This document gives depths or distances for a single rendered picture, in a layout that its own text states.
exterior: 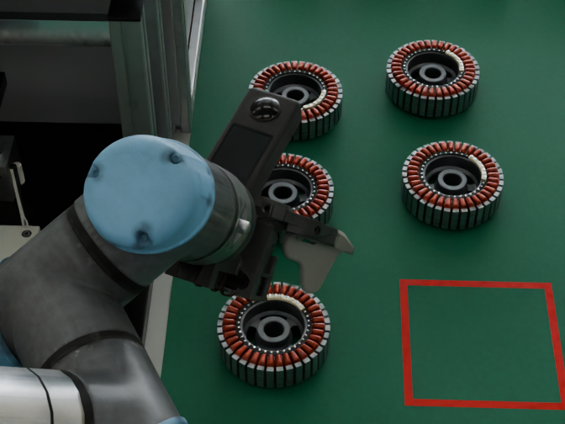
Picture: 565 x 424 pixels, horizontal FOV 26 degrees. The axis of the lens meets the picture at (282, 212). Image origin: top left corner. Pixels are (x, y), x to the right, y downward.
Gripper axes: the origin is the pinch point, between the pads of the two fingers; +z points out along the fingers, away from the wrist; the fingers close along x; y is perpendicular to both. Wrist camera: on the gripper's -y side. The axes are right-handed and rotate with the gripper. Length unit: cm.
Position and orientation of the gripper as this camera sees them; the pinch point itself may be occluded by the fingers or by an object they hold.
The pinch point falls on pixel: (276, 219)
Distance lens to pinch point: 110.8
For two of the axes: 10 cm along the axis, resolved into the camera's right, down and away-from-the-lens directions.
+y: -3.1, 9.5, -0.4
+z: 2.3, 1.2, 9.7
